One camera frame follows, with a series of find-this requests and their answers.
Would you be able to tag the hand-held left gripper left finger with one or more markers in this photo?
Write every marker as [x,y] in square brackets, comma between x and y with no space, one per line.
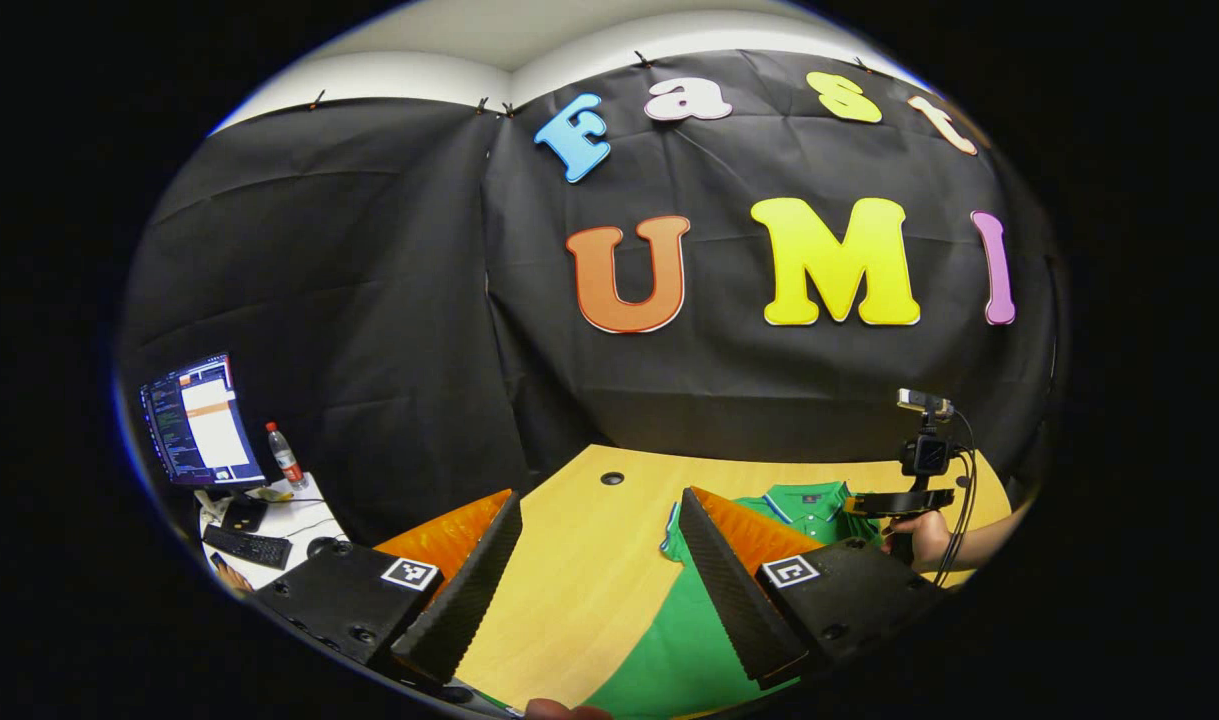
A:
[459,610]

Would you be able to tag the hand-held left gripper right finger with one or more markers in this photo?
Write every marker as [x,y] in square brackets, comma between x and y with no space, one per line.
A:
[734,610]

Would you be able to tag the green T-shirt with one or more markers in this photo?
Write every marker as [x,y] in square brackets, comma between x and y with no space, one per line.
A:
[679,650]

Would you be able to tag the black computer mouse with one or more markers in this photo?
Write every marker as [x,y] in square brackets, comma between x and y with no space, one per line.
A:
[323,546]

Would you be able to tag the white side desk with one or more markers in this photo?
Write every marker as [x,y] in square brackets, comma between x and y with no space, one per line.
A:
[304,520]

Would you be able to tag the black keyboard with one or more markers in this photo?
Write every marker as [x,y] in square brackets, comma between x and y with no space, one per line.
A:
[249,547]

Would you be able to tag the clear bottle with red label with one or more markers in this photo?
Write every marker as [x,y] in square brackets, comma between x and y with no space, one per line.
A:
[286,462]

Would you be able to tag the smartphone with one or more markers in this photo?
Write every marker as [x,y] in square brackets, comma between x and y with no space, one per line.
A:
[231,573]

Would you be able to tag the black monitor stand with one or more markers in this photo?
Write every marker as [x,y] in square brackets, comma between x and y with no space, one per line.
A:
[244,513]

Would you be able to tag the computer monitor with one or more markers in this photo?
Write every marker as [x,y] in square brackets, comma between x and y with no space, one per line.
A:
[204,420]

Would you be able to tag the row of black cloth clips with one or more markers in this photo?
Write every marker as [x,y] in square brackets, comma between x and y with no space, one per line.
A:
[481,104]

